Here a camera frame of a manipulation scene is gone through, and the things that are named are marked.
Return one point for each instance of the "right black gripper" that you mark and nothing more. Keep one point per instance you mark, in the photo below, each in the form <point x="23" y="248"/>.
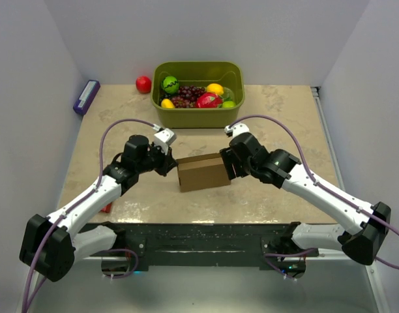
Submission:
<point x="229" y="157"/>

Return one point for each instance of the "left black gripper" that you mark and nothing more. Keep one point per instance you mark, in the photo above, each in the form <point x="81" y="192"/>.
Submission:
<point x="168" y="163"/>

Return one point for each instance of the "brown cardboard box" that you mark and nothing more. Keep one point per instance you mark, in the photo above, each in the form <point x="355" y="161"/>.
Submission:
<point x="202" y="172"/>

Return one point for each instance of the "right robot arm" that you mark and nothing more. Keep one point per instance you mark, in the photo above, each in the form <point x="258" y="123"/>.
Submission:
<point x="359" y="228"/>

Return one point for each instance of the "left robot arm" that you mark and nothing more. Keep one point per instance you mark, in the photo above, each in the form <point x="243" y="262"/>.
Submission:
<point x="53" y="244"/>

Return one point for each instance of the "red flat box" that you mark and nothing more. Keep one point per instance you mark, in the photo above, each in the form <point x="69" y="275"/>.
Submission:
<point x="106" y="209"/>

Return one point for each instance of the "purple flat box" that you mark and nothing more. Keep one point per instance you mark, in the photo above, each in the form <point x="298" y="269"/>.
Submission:
<point x="87" y="96"/>

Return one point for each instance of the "green lime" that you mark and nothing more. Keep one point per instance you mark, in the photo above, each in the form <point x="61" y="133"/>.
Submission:
<point x="228" y="104"/>

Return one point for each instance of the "small yellow fruit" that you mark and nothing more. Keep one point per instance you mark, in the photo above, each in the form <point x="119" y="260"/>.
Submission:
<point x="167" y="104"/>

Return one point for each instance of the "red dragon fruit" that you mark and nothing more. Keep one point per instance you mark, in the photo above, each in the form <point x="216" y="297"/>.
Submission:
<point x="209" y="100"/>

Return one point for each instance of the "purple grape bunch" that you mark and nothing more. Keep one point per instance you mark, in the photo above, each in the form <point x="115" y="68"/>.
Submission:
<point x="187" y="96"/>

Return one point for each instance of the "yellow lemon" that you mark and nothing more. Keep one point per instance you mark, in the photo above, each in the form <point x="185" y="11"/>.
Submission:
<point x="215" y="88"/>

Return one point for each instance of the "green striped ball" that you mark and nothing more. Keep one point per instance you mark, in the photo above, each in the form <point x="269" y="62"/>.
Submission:
<point x="170" y="85"/>

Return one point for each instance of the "red apple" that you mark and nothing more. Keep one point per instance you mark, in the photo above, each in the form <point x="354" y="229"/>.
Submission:
<point x="143" y="84"/>

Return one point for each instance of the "green plastic bin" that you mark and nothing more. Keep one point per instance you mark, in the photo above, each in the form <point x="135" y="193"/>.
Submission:
<point x="199" y="74"/>

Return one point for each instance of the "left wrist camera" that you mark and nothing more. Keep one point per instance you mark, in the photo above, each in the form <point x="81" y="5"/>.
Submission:
<point x="163" y="138"/>

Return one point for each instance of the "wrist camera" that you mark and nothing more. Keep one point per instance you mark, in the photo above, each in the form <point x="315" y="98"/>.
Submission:
<point x="235" y="130"/>
<point x="163" y="138"/>

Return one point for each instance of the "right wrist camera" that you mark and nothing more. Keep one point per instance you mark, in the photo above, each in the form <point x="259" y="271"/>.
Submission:
<point x="235" y="130"/>

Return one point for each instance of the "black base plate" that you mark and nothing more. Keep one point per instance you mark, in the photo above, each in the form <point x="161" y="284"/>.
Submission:
<point x="264" y="246"/>

